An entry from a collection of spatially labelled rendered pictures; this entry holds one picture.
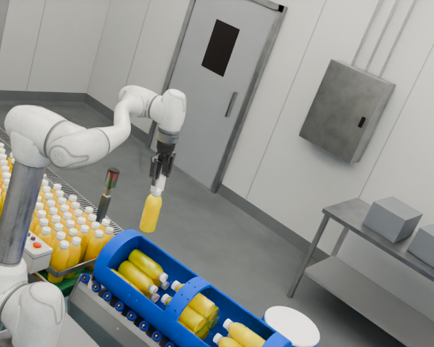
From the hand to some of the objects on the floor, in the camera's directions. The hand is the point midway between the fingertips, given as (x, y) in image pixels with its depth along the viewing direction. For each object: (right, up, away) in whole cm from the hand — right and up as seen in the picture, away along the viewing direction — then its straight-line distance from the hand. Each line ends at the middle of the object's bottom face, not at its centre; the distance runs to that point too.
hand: (158, 184), depth 228 cm
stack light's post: (-72, -104, +108) cm, 166 cm away
